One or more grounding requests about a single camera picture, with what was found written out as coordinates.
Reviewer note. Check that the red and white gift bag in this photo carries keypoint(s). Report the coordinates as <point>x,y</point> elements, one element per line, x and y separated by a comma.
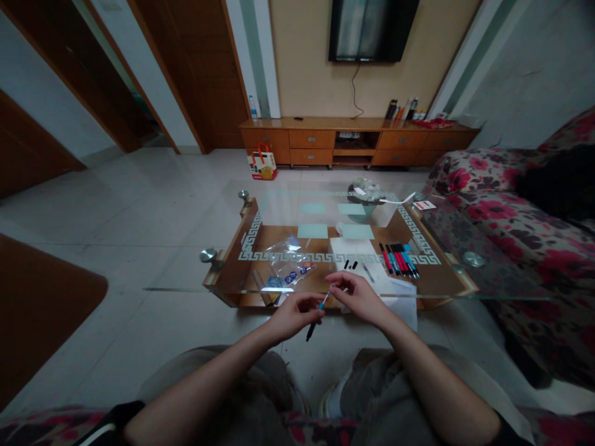
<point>262,166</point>

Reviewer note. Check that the red cloth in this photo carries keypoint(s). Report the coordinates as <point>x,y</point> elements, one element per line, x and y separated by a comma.
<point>434,123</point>

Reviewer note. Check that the blue packet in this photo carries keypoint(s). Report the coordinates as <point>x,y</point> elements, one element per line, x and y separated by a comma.
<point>273,284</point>

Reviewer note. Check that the thin pen refill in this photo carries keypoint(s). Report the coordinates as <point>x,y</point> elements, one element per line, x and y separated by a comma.
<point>368,272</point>

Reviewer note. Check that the red and white card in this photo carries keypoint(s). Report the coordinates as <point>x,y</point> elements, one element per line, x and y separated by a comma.
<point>424,205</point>

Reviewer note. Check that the person's legs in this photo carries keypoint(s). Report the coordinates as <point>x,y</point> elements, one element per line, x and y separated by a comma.
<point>409,404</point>

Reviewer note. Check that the wooden television cabinet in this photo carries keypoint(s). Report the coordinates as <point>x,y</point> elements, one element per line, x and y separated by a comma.
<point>316,139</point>

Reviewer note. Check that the row of red and blue pens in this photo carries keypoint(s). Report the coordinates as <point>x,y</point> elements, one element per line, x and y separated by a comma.
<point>400,261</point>

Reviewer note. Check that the brown wooden furniture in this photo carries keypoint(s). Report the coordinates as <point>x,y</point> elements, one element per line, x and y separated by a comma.
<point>42,316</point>

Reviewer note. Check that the wooden door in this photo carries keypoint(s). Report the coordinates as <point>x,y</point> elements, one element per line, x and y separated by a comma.
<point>186,65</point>

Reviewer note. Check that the wall-mounted television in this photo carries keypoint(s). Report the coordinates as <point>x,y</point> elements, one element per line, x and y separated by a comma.
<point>372,28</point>

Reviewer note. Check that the glass coffee table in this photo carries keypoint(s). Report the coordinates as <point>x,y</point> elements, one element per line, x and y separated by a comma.
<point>288,218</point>

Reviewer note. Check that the person's right hand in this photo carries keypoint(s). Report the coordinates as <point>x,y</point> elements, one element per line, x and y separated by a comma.
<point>365,299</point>

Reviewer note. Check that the clear water bottle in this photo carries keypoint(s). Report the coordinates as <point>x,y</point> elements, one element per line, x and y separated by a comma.
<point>253,110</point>

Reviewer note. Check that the group of bottles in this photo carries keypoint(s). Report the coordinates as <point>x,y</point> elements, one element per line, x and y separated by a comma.
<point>406,109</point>

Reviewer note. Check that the blue pen with black grip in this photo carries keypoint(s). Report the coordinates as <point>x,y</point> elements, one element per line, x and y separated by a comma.
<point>310,331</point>

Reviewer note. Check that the white paper pad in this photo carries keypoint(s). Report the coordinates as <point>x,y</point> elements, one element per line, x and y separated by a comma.
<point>353,253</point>

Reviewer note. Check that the white paper sheet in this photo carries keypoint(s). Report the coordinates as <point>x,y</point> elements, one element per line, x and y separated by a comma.
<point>405,302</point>

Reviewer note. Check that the clear plastic bag with stickers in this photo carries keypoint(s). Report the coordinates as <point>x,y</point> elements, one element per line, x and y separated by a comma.
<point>286,260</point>

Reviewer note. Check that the bin with trash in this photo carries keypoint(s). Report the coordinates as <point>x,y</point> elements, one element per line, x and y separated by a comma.
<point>365,200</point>

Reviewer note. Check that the white paper strip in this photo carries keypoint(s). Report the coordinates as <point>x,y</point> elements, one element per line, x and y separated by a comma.
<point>402,199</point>

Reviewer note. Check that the black bundle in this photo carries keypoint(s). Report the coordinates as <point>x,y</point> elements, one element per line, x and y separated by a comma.
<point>562,181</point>

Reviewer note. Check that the person's left hand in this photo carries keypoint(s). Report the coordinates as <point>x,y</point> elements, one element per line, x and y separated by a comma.
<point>295,318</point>

